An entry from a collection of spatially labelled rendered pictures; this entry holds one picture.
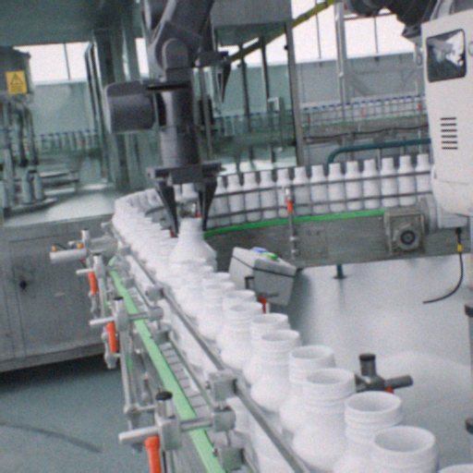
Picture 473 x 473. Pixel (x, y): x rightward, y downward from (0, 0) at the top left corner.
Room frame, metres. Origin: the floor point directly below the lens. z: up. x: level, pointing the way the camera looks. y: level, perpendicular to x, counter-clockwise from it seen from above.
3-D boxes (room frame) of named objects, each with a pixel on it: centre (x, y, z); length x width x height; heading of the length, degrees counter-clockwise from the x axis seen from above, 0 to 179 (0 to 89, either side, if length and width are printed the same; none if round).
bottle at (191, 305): (0.98, 0.07, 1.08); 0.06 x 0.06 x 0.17
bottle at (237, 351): (0.75, 0.01, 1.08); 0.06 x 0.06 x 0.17
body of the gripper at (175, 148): (1.10, 0.08, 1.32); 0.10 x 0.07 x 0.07; 104
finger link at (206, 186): (1.10, 0.07, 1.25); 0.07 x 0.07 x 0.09; 14
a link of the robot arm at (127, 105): (1.09, 0.12, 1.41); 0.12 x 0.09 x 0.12; 104
